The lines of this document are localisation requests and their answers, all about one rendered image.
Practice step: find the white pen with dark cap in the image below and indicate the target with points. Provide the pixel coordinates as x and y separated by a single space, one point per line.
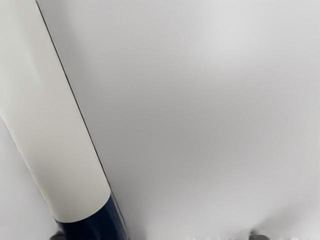
47 130

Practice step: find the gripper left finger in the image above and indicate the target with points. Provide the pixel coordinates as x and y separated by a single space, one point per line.
55 237

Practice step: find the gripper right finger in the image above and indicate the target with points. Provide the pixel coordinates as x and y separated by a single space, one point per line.
258 237

